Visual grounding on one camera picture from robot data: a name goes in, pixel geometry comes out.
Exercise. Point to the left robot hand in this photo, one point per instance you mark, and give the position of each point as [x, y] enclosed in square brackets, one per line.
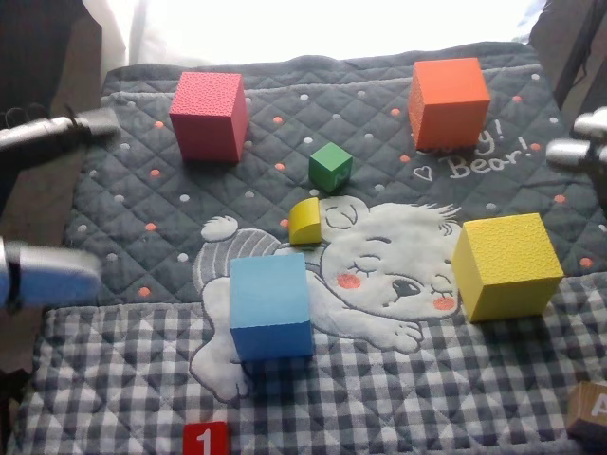
[47, 132]

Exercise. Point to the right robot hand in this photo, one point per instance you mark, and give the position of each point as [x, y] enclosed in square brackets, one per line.
[588, 154]

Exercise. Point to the light blue cube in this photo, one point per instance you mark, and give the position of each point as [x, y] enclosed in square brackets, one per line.
[270, 303]

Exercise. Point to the yellow foam cube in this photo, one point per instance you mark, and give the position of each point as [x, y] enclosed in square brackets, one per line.
[502, 265]

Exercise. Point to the orange foam cube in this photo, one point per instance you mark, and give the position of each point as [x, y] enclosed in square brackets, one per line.
[450, 109]

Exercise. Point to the large red block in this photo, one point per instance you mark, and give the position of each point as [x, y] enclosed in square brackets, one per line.
[208, 118]

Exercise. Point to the wooden letter block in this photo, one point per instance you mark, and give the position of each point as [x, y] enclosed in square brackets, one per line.
[588, 412]

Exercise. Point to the yellow half-round block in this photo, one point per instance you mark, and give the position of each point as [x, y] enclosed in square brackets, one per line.
[306, 223]

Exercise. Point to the grey quilt with printed bear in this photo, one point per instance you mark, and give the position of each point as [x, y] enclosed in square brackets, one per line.
[142, 189]

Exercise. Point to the small green letter cube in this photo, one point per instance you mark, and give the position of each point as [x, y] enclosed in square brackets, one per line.
[327, 163]

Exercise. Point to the small red number cube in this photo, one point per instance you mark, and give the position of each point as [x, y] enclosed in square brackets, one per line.
[204, 438]

